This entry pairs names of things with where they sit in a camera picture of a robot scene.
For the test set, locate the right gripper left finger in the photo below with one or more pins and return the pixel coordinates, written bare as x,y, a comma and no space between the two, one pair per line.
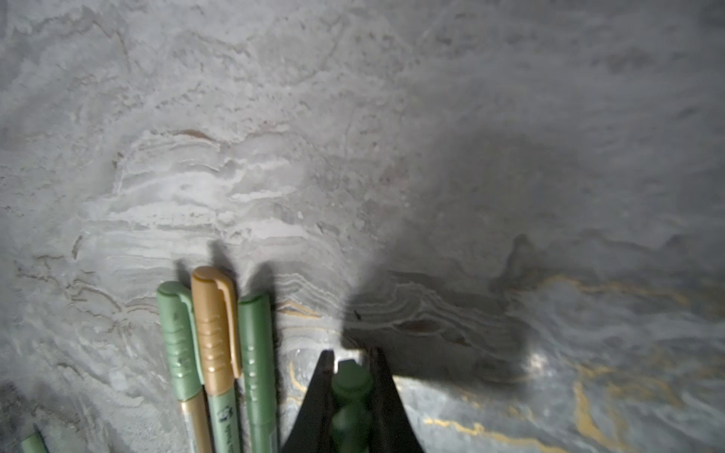
311,431

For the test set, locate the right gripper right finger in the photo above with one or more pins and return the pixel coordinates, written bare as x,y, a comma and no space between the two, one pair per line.
391,430

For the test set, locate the dark green marker pen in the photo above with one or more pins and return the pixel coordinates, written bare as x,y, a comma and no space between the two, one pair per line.
352,387

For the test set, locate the light green marker pen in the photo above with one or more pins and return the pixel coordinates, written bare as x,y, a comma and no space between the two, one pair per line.
215,313

